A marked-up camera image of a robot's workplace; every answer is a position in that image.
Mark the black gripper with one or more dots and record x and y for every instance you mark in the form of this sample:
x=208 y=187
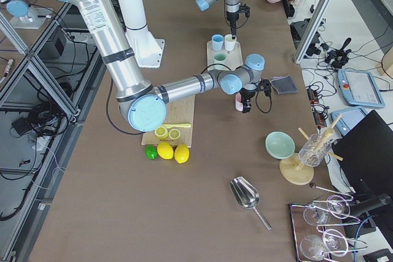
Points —
x=247 y=93
x=232 y=19

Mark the pink cup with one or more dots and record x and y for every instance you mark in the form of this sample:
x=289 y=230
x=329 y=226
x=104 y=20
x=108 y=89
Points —
x=238 y=102

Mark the cream white cup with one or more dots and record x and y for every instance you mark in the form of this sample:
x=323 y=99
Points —
x=229 y=42

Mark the light blue cup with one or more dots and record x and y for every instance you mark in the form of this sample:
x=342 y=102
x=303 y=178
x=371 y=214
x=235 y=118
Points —
x=217 y=41

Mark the green cup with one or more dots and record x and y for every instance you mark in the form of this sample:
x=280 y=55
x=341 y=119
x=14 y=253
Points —
x=219 y=61

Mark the cream rabbit tray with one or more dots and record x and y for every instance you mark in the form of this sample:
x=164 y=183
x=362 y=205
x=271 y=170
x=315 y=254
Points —
x=234 y=58

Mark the mirror glass tray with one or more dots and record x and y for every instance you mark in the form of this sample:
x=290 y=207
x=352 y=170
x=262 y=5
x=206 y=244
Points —
x=301 y=229

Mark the grey folded cloth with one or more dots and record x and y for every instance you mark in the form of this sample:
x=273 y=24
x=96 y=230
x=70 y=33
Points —
x=284 y=85

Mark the green bowl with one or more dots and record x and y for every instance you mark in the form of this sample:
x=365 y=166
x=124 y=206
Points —
x=279 y=145

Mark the wooden cutting board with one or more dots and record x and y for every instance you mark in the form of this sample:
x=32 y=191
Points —
x=179 y=112

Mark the yellow plastic knife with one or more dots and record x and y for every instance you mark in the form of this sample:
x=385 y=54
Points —
x=179 y=125

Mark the wooden cup stand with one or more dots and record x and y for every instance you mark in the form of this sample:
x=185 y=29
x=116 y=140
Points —
x=298 y=173

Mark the whole lemon outer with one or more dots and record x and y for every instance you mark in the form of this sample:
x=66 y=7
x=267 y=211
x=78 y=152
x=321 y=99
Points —
x=181 y=154

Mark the whole lemon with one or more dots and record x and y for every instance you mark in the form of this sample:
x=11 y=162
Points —
x=181 y=154
x=165 y=150

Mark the clear glass mug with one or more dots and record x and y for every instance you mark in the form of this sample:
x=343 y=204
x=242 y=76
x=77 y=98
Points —
x=312 y=156

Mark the metal ice scoop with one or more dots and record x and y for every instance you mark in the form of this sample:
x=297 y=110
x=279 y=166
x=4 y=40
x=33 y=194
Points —
x=247 y=197

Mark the lemon slice near knife tip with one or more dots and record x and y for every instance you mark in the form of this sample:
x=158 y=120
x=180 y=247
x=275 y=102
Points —
x=161 y=132

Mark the whole lemon middle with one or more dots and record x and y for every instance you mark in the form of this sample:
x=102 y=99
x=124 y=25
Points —
x=165 y=150

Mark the green lime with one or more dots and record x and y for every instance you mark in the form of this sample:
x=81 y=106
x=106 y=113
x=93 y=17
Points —
x=151 y=152

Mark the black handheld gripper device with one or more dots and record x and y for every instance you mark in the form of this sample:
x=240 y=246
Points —
x=337 y=58

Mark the blue teach pendant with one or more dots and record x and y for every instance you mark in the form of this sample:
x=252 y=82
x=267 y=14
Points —
x=350 y=117
x=359 y=88

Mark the black laptop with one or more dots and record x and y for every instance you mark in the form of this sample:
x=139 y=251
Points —
x=367 y=159

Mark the wine glass upper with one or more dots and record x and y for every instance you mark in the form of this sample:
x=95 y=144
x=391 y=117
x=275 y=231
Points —
x=320 y=212

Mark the wine glass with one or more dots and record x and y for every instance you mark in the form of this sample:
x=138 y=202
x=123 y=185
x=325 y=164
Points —
x=320 y=212
x=326 y=247

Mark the wine glass lower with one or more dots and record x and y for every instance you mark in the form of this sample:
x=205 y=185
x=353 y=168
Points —
x=326 y=247

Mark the lemon slice near handle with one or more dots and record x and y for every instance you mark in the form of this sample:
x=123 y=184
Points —
x=174 y=134

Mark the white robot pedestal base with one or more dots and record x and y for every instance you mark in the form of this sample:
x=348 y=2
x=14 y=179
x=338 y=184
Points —
x=147 y=49

